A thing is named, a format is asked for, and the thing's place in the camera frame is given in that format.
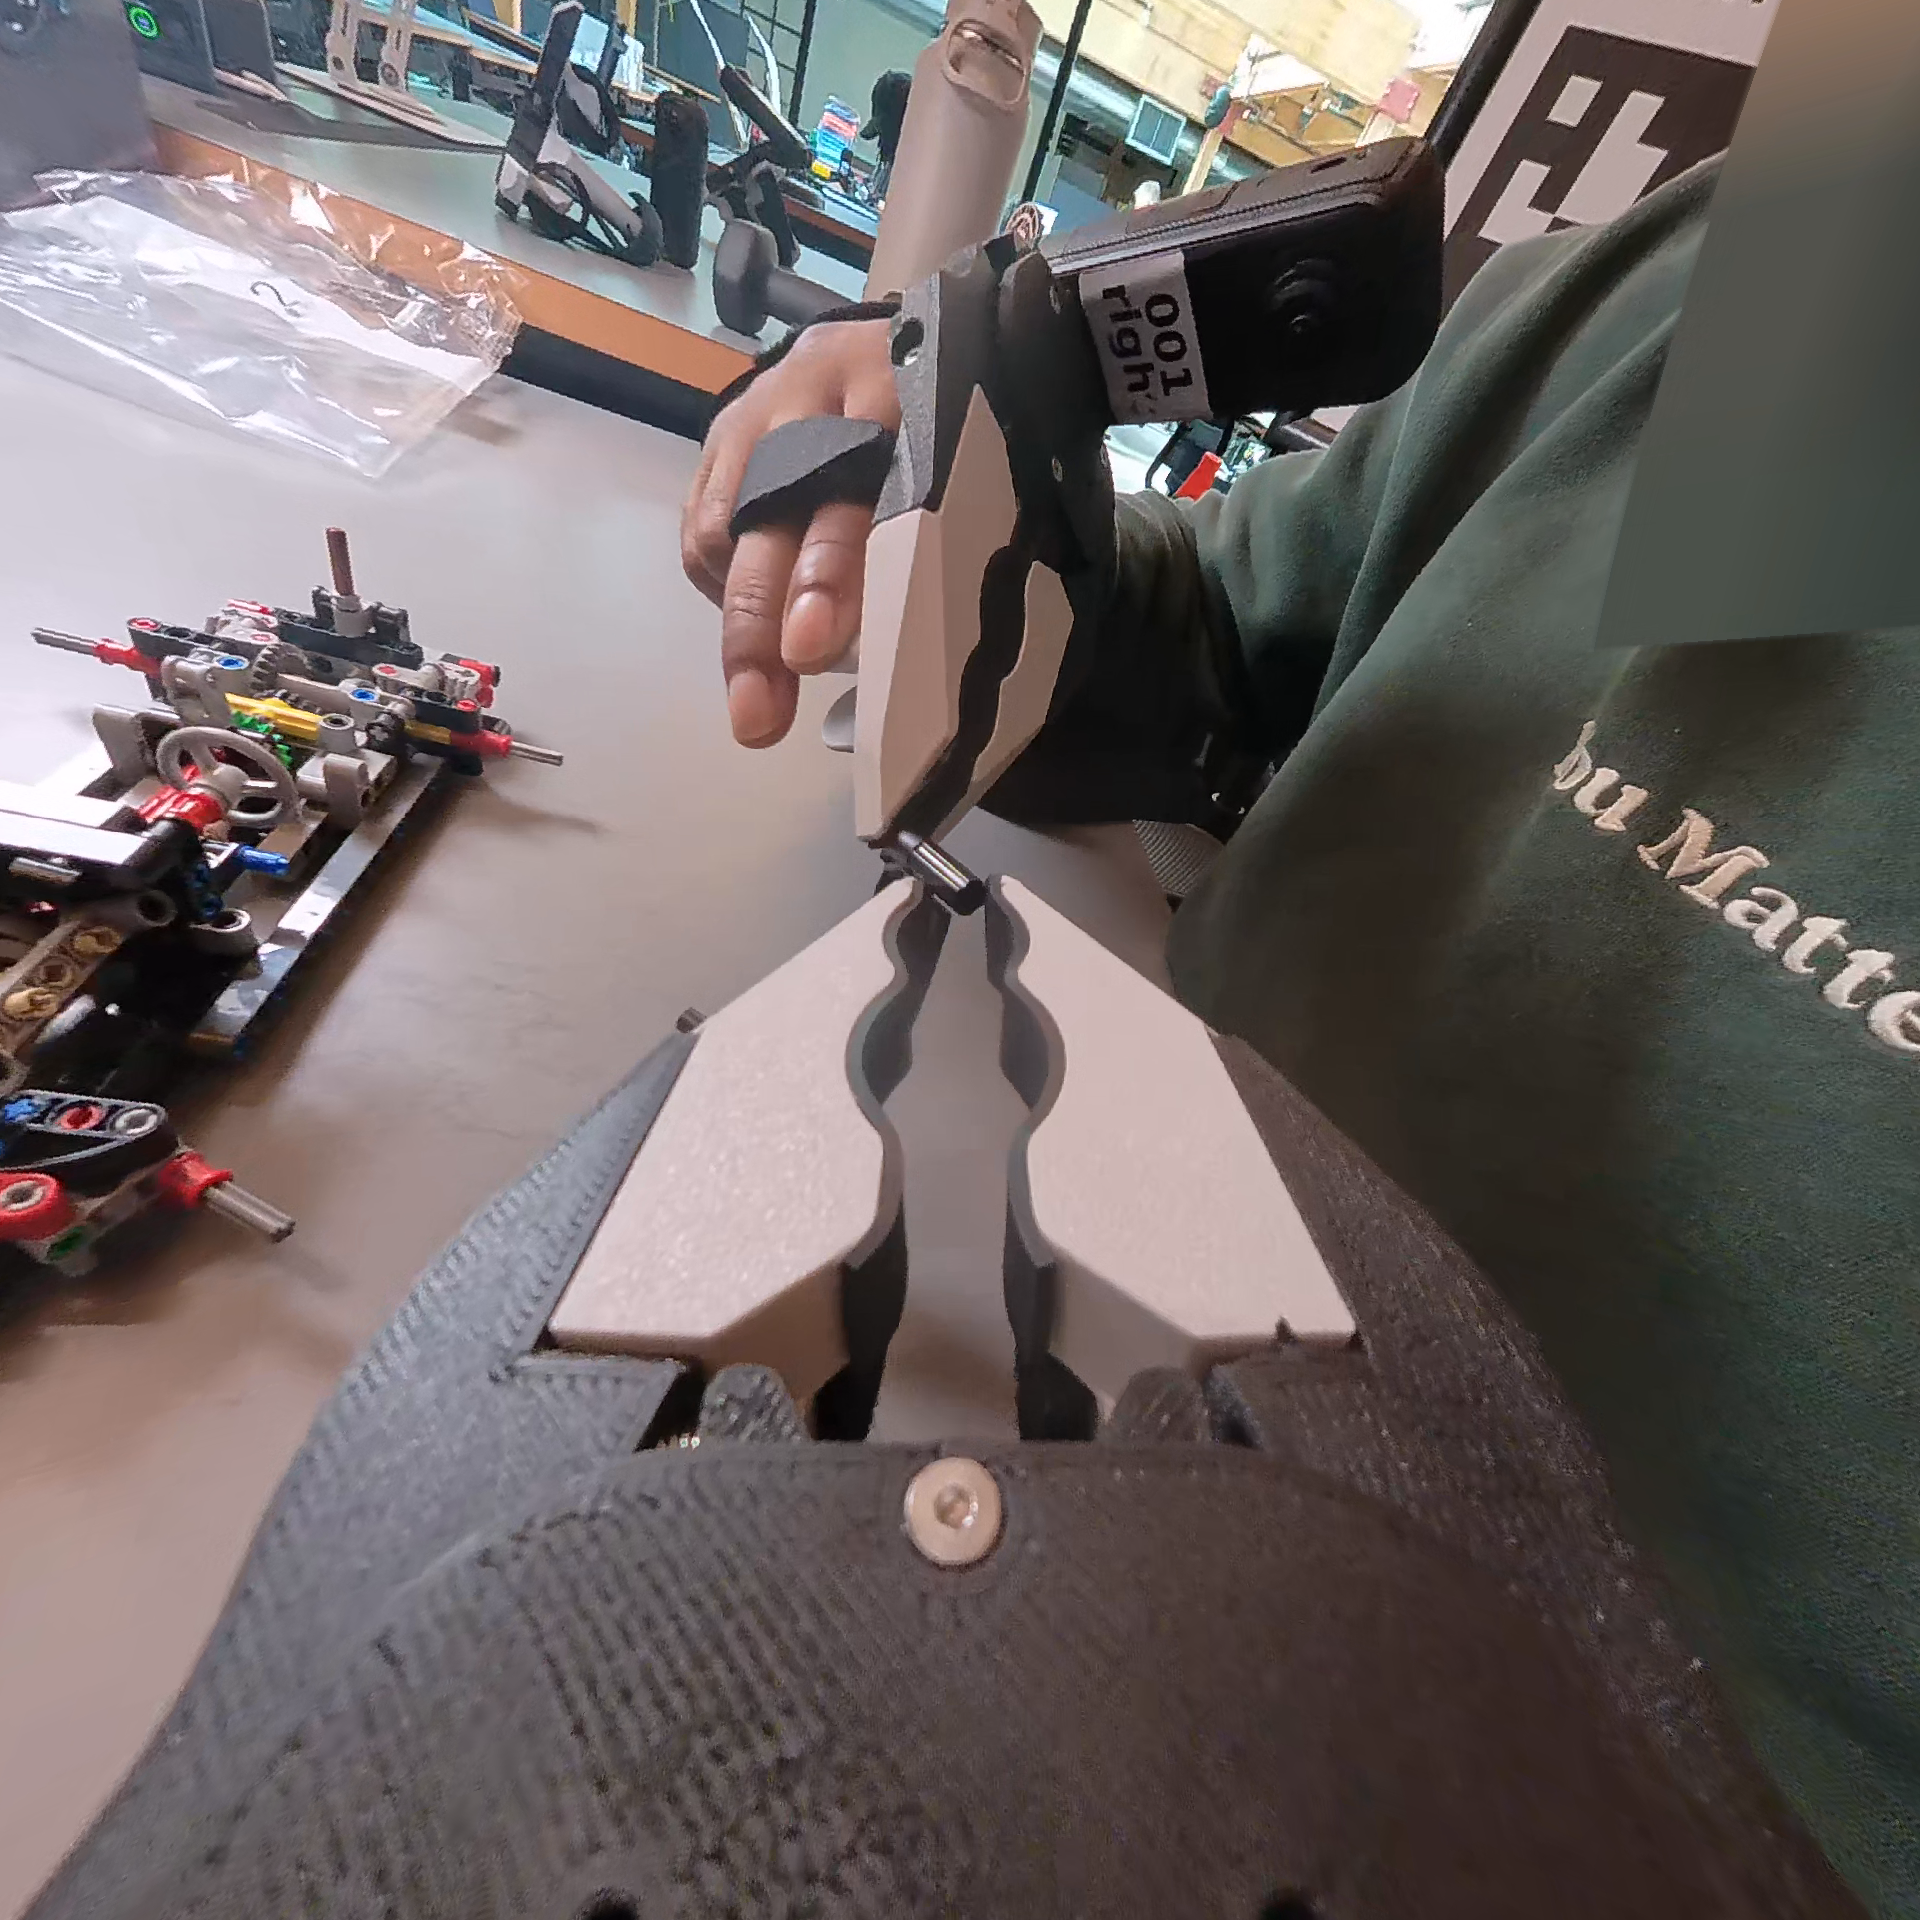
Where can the black framed sign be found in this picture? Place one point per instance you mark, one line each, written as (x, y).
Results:
(1634, 134)

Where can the lego car chassis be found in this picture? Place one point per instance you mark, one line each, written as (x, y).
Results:
(226, 780)

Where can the person's right hand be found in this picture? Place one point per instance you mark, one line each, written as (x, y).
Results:
(765, 631)

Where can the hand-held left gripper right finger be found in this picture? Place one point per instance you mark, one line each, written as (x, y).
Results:
(1184, 1169)

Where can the clear plastic bag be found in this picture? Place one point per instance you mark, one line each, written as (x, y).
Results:
(226, 315)

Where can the long background table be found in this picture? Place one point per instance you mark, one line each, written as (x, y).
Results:
(451, 240)

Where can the idle hand-held gripper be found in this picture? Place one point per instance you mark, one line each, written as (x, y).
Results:
(577, 166)

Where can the person's right forearm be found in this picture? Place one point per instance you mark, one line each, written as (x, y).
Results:
(1169, 676)

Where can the black device green light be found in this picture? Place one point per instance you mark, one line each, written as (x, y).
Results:
(166, 31)

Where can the wooden stand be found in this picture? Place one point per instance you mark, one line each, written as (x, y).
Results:
(367, 45)

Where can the black dumbbell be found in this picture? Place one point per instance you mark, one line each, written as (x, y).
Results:
(744, 269)

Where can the beige water bottle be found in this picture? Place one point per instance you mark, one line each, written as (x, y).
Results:
(945, 152)

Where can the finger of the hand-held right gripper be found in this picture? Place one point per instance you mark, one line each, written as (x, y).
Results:
(915, 645)
(1028, 676)

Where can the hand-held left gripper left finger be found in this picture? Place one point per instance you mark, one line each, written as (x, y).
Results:
(735, 1169)

